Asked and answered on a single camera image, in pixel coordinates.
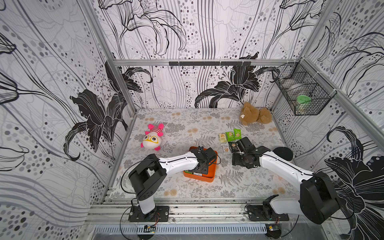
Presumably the black cookie packet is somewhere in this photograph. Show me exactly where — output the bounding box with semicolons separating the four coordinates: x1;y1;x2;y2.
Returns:
228;142;240;153

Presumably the orange storage box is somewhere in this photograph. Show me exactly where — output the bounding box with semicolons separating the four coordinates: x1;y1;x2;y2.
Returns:
183;151;218;183

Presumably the white cookie packet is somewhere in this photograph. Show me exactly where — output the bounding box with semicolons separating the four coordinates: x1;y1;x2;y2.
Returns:
221;143;231;155

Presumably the green cookie packet top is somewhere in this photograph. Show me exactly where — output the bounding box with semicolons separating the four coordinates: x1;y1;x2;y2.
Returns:
226;132;235;142

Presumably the green cookie packet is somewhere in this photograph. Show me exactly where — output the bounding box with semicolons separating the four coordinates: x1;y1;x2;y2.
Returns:
226;132;235;142
234;129;242;140

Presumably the yellow cookie packet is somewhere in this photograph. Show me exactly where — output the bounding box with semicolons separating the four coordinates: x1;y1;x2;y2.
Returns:
219;133;228;144

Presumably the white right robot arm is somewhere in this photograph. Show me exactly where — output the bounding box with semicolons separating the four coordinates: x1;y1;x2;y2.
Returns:
229;137;342;225

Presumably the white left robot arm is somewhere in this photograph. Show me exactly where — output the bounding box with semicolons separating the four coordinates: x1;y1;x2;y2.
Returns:
128;147;219;215

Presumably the black round disc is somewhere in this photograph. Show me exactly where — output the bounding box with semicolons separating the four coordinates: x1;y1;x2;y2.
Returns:
273;147;294;162

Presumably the brown teddy bear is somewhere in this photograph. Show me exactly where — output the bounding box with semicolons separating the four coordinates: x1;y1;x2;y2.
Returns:
239;102;273;126

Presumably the floral table mat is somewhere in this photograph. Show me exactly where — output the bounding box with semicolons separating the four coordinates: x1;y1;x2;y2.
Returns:
109;109;299;201

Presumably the pink white plush toy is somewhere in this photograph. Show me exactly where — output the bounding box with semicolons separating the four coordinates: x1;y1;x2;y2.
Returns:
141;124;165;151

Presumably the green lid cup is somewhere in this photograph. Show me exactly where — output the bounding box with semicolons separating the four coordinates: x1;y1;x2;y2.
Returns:
296;95;312;115

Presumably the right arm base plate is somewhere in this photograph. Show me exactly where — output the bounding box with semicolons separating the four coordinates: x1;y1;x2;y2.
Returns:
245;205;290;223

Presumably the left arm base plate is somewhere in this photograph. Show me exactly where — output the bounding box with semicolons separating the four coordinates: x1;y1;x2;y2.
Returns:
129;206;170;223

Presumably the black wire basket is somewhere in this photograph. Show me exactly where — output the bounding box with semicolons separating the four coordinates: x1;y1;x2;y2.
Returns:
273;63;334;116

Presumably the white cable duct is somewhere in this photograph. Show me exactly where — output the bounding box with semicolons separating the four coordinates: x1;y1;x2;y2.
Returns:
94;223;267;235

